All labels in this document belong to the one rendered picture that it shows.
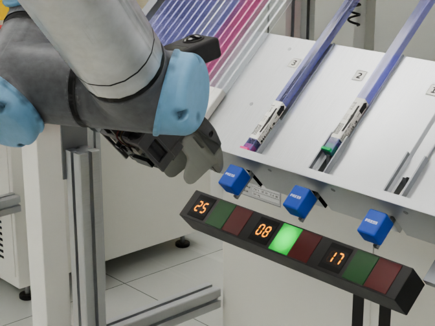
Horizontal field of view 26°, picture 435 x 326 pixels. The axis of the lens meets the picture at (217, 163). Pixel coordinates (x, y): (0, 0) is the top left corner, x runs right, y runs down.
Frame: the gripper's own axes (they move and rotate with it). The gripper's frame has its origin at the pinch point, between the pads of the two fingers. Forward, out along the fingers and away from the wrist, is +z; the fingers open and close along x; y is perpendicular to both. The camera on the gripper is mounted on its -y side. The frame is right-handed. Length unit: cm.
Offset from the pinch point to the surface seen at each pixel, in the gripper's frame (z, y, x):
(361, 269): 5.4, 4.7, 22.6
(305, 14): 32, -48, -38
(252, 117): 4.4, -9.2, -3.8
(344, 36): 153, -132, -149
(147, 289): 99, -2, -102
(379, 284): 5.4, 5.5, 25.6
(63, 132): 8.0, 0.0, -42.0
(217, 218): 5.4, 5.2, 0.4
